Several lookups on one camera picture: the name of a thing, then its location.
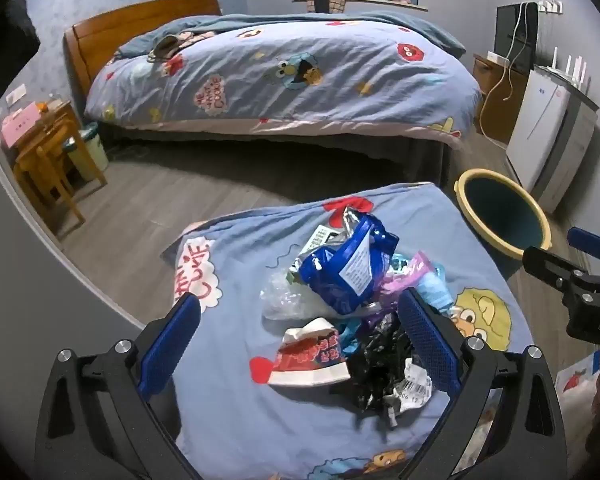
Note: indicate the white wall power strip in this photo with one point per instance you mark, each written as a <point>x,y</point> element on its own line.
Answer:
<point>550,6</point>

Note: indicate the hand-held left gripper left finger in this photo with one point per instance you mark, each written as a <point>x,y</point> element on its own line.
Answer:
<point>167,340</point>

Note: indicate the white barcode label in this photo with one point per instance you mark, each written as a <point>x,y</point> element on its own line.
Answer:
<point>415,385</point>

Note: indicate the teal bin with yellow rim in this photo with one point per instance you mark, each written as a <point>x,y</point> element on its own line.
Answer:
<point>500,210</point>

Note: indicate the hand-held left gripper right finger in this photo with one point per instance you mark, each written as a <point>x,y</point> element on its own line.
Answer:
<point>427,340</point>

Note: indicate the black object on sill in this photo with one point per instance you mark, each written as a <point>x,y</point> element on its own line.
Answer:
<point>321,0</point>

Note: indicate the white bucket with teal lid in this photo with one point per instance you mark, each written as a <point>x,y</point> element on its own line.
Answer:
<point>92,152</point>

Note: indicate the black monitor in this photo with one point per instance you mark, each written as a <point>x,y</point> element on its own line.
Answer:
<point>507,35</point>

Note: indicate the white printed cloth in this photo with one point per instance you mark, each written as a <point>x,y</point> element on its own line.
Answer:
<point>575,375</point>

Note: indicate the small dark cloth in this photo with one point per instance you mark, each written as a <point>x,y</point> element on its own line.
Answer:
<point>164,49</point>

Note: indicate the white air purifier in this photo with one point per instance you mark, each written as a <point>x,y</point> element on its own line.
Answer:
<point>535,125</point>

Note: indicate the black plastic bag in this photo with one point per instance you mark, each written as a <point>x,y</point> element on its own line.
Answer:
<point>375,355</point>

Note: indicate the white window sill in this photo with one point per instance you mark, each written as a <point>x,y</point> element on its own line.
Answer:
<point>380,3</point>

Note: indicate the wooden bed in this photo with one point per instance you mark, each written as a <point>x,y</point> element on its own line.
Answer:
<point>130,20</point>

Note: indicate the wooden cabinet with monitor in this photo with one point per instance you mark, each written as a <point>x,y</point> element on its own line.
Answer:
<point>519,25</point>

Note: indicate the red and white wrapper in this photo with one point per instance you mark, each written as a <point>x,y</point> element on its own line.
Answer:
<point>310,360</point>

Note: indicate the checked cloth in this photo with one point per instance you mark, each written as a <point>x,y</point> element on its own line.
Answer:
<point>337,0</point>

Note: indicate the white router with antennas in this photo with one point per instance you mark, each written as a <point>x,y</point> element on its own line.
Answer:
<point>560,72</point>

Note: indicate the pink box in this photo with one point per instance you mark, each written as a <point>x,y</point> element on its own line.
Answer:
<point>20,122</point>

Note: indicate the blue snack bag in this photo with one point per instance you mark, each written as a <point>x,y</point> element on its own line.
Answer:
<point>340,270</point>

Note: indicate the wooden bedside table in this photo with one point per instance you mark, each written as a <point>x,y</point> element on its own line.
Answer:
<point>65,110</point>

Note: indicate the light blue wrapper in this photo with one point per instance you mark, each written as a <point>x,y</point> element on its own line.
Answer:
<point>432,295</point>

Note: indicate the white and green carton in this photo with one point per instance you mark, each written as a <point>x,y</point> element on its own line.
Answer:
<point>325,236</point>

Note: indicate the clear plastic wrapper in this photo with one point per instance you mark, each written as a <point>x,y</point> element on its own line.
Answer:
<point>285,300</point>

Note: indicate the small white box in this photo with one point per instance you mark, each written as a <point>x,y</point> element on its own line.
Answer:
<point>498,57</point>

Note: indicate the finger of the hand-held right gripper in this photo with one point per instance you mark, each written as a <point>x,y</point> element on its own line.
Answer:
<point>587,242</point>
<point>555,267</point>

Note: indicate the pink wrapper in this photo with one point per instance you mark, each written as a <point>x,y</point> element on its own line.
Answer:
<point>412,272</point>

